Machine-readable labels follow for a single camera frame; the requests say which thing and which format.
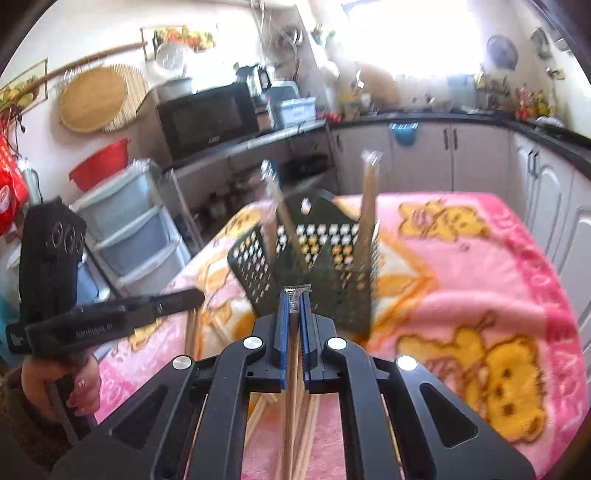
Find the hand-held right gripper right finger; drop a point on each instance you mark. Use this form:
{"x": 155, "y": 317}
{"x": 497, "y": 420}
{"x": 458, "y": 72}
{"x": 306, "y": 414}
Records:
{"x": 305, "y": 332}

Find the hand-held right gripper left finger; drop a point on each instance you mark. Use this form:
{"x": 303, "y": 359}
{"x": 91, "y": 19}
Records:
{"x": 284, "y": 332}

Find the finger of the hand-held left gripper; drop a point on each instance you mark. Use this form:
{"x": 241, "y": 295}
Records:
{"x": 152, "y": 302}
{"x": 92, "y": 330}

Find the green plastic chopstick holder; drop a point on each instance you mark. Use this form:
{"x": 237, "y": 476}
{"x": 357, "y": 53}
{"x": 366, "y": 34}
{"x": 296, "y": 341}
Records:
{"x": 323, "y": 277}

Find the bunch of chopsticks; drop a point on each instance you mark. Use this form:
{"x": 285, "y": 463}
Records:
{"x": 263, "y": 424}

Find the chopstick pair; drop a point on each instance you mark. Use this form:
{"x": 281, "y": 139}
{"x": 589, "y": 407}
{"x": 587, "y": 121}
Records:
{"x": 369, "y": 207}
{"x": 288, "y": 226}
{"x": 268, "y": 207}
{"x": 293, "y": 434}

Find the person's left forearm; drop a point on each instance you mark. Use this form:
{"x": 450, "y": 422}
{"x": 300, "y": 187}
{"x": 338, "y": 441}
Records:
{"x": 27, "y": 429}

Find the person's left hand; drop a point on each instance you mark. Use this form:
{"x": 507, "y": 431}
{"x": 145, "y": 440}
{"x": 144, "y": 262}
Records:
{"x": 69, "y": 383}

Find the pastel plastic drawer tower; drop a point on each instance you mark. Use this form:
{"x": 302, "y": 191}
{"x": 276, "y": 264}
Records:
{"x": 92, "y": 286}

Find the grey plastic drawer tower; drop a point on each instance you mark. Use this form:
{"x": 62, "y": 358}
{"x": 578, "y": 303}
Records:
{"x": 134, "y": 226}

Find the red plastic bag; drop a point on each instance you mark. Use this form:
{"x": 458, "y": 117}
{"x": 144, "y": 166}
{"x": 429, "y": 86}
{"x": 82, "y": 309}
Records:
{"x": 11, "y": 189}

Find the red plastic basin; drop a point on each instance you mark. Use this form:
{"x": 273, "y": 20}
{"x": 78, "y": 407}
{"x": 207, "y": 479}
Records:
{"x": 99, "y": 164}

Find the pink printed blanket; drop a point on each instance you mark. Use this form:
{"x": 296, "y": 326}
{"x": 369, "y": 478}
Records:
{"x": 461, "y": 286}

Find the round bamboo board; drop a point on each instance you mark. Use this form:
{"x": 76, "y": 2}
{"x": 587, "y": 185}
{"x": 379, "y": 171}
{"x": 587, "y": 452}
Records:
{"x": 92, "y": 99}

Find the metal kitchen table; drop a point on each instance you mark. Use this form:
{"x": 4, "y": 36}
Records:
{"x": 221, "y": 152}

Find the round bamboo mat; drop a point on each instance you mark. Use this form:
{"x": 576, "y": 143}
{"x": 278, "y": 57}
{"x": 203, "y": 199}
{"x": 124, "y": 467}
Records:
{"x": 136, "y": 92}

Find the black microwave oven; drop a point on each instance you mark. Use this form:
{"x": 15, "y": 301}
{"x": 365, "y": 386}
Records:
{"x": 207, "y": 120}

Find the long wooden rolling pin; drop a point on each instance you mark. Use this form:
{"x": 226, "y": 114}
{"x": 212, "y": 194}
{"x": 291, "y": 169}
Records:
{"x": 87, "y": 60}

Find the grey lidded container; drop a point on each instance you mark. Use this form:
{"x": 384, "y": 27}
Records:
{"x": 175, "y": 87}

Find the blue dish bin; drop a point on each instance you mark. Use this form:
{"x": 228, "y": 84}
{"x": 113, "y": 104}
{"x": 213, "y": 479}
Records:
{"x": 295, "y": 113}

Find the blue hanging bin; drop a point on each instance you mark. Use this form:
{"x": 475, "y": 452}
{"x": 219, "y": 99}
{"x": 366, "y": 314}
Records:
{"x": 403, "y": 134}

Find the white plastic food cover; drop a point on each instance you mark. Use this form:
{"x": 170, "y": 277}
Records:
{"x": 171, "y": 56}

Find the white kitchen cabinets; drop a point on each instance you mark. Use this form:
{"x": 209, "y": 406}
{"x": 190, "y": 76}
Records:
{"x": 485, "y": 161}

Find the black electric kettle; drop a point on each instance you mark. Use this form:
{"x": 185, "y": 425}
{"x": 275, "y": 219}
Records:
{"x": 254, "y": 76}

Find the beige cutting board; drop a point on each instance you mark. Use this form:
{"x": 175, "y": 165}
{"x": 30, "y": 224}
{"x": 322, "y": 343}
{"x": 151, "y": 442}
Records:
{"x": 376, "y": 85}

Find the black kitchen countertop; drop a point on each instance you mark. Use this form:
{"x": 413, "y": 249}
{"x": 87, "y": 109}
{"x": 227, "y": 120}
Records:
{"x": 461, "y": 116}

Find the kitchen window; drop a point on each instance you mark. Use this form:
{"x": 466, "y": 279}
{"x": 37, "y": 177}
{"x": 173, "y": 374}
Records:
{"x": 415, "y": 32}

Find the row of condiment bottles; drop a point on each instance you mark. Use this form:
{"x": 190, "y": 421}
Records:
{"x": 533, "y": 104}

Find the fruit wall poster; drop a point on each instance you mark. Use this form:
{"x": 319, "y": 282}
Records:
{"x": 180, "y": 39}
{"x": 21, "y": 87}

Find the round wall fan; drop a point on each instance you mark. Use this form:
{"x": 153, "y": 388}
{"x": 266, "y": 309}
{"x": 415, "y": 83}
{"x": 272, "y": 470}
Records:
{"x": 502, "y": 51}

